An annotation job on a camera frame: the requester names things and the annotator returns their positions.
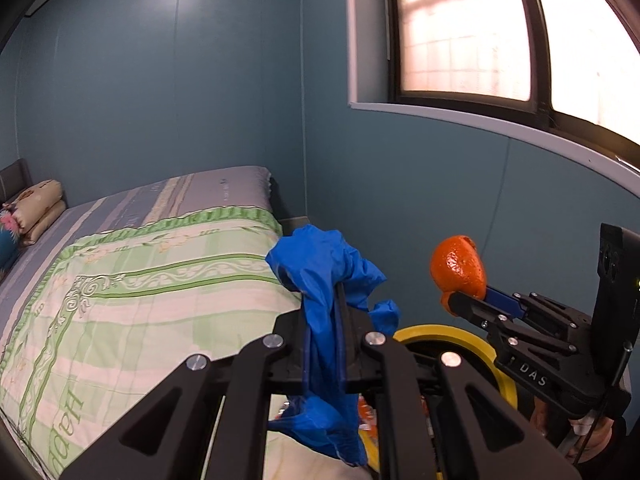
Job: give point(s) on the orange snack wrapper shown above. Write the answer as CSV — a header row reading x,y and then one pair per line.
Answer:
x,y
367,412

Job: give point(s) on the yellow rimmed trash bin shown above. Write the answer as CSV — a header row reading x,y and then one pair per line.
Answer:
x,y
440,332

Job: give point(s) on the green printed quilt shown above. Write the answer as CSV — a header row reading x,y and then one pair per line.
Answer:
x,y
125,310

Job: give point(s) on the folded blue floral quilt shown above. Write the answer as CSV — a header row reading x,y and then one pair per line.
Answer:
x,y
7,250

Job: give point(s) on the orange peel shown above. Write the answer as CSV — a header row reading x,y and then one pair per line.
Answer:
x,y
457,270

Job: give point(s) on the window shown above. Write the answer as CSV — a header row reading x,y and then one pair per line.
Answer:
x,y
460,35

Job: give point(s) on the blue plastic bag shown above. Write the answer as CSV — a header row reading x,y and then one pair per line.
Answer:
x,y
320,260

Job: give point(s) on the beige pillows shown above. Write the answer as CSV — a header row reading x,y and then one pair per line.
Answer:
x,y
40,205

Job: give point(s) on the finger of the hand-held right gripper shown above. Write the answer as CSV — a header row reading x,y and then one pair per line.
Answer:
x,y
505,302
480,310

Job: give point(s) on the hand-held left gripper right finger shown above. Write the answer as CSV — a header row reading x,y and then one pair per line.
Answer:
x,y
360,360

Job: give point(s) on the grey bed headboard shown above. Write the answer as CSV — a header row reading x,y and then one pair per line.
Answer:
x,y
15,175

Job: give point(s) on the person's right forearm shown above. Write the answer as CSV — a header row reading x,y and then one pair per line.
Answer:
x,y
620,455

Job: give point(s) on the person's right hand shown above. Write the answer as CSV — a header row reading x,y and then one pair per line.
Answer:
x,y
592,435

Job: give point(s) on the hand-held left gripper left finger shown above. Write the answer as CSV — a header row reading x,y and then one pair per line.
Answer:
x,y
287,360

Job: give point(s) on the striped grey bed sheet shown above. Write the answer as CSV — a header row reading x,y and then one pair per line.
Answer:
x,y
150,195

